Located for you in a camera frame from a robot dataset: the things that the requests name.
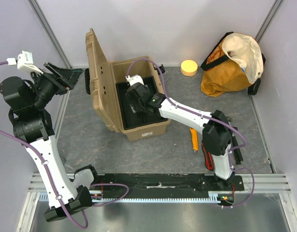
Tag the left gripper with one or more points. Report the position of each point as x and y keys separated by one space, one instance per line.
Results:
x=70 y=76

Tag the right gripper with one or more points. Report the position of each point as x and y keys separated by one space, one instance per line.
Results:
x=137 y=106

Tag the black tool box tray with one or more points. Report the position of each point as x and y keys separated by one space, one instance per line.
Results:
x=132 y=119

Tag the tan plastic tool box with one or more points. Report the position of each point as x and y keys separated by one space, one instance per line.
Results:
x=108 y=88

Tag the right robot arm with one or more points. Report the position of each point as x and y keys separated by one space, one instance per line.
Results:
x=214 y=127

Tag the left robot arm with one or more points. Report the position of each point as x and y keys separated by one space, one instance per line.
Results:
x=33 y=128

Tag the yellow round sponge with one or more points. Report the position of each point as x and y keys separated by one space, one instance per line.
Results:
x=189 y=67

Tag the yellow utility knife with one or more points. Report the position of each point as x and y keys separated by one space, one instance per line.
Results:
x=194 y=139

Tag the red and black utility knife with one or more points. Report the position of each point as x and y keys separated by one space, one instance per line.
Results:
x=207 y=159

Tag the yellow and cream tote bag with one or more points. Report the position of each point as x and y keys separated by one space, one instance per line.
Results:
x=235 y=63

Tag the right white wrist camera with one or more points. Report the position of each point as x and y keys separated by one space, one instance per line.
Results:
x=134 y=79

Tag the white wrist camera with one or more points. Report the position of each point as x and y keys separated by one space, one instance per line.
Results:
x=24 y=62
x=134 y=79

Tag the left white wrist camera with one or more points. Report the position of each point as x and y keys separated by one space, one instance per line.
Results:
x=24 y=62

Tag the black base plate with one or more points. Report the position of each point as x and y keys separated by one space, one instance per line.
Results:
x=170 y=185

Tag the slotted cable duct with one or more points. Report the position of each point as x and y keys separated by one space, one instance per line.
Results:
x=212 y=198

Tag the black handled hammer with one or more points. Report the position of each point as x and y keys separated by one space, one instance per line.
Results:
x=236 y=152

